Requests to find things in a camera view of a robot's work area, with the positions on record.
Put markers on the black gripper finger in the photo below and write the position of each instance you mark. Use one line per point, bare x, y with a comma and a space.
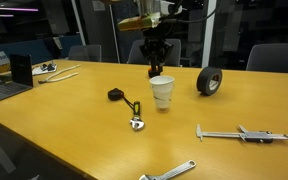
153, 71
160, 60

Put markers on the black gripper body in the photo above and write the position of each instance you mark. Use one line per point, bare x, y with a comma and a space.
154, 46

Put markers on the white paper cup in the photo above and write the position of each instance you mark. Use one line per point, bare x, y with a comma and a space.
160, 80

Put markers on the clear plastic cup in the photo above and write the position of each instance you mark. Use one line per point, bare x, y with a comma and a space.
162, 95

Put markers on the grey office chair middle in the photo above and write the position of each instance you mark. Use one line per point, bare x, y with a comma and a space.
172, 59

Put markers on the grey office chair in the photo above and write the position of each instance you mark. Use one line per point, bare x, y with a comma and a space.
268, 58
172, 59
85, 53

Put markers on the black tape roll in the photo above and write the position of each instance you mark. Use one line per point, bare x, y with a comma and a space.
209, 80

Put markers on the grey office chair left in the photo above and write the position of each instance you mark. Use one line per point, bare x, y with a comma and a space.
85, 53

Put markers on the silver adjustable wrench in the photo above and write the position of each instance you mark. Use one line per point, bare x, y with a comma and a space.
171, 173

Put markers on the white cloth with glasses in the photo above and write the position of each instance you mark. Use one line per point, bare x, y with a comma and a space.
45, 68

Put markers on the grey office chair right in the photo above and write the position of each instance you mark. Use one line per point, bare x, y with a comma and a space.
268, 58

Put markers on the steel vernier caliper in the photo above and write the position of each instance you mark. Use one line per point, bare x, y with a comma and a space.
244, 134

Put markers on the black laptop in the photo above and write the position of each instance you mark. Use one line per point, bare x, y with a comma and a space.
21, 76

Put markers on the robot arm with camera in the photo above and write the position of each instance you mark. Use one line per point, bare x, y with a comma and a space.
154, 16

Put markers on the yellow-handled adjustable wrench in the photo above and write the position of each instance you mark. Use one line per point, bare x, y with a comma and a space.
136, 122

